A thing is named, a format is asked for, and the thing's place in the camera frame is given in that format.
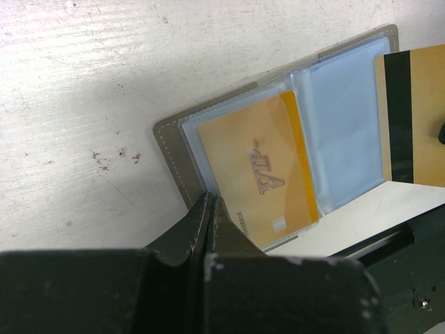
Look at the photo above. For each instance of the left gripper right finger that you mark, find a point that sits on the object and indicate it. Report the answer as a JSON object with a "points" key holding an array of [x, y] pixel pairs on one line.
{"points": [[246, 291]]}

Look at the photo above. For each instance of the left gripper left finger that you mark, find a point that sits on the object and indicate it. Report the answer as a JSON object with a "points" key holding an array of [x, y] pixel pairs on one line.
{"points": [[155, 289]]}

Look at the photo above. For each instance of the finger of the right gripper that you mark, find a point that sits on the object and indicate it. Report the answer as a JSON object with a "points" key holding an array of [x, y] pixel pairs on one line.
{"points": [[441, 134]]}

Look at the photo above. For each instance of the gold card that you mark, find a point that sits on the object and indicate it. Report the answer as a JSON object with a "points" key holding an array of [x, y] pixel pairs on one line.
{"points": [[410, 90], [301, 207], [251, 157]]}

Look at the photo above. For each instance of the grey card holder wallet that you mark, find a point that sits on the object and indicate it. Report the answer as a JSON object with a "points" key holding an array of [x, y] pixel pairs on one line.
{"points": [[337, 102]]}

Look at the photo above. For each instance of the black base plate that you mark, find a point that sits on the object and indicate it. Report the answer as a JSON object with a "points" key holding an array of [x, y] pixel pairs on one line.
{"points": [[407, 263]]}

